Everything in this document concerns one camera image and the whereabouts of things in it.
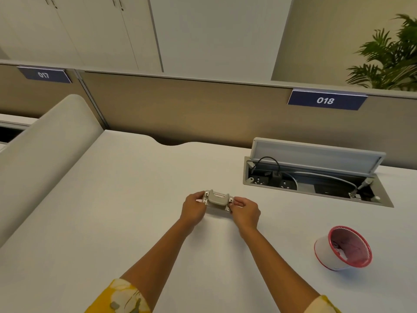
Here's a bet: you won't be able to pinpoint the white wall cabinets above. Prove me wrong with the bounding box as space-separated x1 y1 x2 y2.
0 0 164 73

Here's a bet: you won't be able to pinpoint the person's left forearm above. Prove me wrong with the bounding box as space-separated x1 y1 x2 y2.
119 221 196 292

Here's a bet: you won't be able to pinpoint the black cable with plug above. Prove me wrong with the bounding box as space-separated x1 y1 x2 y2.
249 156 284 187

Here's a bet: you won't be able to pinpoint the green potted plant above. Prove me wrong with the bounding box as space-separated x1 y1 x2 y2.
346 13 417 92

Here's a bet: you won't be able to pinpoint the white cup with red rim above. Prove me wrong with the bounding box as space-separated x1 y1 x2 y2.
314 226 373 272

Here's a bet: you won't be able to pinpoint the yellow floral sleeve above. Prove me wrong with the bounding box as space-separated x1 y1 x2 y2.
307 295 343 313
84 278 152 313

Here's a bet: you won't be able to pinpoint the person's right hand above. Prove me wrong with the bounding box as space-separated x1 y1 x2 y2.
230 196 261 233

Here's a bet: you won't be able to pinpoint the grey connector housing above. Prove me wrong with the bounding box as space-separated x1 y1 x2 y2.
201 189 236 213

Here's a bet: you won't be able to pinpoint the yellow floral left sleeve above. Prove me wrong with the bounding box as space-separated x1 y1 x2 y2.
84 278 152 313

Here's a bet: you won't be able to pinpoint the small blue desk sign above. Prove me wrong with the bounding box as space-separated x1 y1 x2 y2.
17 65 72 84

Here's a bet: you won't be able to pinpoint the person's right forearm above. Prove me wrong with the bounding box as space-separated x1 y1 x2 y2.
240 225 321 305

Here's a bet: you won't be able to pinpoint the neighbouring white desk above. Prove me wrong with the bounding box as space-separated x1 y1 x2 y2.
0 113 40 154

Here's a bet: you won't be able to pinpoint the grey rounded side divider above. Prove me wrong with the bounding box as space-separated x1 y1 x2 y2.
0 94 105 249

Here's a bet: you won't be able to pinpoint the white cable with plug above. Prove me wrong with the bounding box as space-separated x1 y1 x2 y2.
283 171 374 198

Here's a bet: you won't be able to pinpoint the grey desk cable box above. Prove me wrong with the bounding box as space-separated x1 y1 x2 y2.
242 137 394 208

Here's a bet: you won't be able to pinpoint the grey cable box lid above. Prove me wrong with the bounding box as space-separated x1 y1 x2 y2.
250 137 387 175

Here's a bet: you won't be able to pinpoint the large blue desk sign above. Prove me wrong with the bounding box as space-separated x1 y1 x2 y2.
287 88 369 111

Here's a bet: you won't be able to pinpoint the person's left hand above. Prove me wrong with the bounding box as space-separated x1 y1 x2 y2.
180 191 208 228

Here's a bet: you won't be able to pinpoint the yellow floral right sleeve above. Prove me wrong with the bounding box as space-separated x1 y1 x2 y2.
307 295 343 313

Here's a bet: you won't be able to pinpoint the beige desk partition panel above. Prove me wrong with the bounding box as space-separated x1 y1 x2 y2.
0 60 417 167

